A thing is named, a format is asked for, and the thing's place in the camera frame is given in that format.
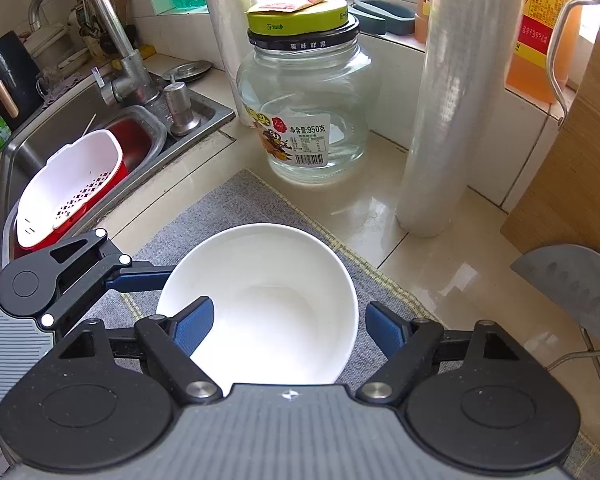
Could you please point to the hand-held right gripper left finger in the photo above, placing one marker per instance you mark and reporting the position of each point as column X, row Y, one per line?
column 192, row 325

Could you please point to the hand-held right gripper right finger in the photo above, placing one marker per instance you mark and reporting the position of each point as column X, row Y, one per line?
column 385, row 330

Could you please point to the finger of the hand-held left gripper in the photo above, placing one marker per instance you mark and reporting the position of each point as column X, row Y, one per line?
column 140, row 280

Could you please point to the plain white bowl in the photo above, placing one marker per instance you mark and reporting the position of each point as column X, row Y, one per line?
column 280, row 300

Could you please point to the grey teal checked cloth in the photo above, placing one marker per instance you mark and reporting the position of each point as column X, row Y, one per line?
column 240, row 205

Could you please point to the white colander basket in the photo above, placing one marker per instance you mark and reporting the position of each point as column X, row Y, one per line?
column 65, row 180

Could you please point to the red plastic basin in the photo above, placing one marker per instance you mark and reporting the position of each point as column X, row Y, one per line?
column 130, row 140

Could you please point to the stainless steel sink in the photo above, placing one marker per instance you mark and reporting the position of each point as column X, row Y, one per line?
column 45, row 135

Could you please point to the metal soap dispenser pump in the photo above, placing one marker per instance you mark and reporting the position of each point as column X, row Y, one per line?
column 180, row 105

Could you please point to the metal faucet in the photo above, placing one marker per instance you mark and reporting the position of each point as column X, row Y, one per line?
column 130, row 75

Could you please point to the round metal sink lid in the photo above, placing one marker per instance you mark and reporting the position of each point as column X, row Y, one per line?
column 187, row 70

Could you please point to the tall cling film roll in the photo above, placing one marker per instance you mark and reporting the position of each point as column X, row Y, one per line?
column 455, row 110

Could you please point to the black air fryer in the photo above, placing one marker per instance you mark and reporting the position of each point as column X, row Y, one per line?
column 5, row 70

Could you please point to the glass jar yellow lid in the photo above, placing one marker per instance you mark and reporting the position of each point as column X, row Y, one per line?
column 305, row 85

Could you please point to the short white film roll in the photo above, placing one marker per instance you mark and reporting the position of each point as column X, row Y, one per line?
column 230, row 35

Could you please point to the bamboo cutting board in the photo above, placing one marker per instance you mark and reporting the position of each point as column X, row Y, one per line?
column 590, row 160

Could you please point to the small paper packet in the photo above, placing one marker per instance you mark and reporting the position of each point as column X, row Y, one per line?
column 290, row 4

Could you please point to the teal grey plastic holder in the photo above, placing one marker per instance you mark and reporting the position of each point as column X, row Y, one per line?
column 380, row 15

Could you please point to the orange bottle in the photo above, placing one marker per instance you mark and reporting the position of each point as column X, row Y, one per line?
column 422, row 10

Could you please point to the orange yellow box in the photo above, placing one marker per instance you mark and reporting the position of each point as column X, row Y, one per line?
column 535, row 35

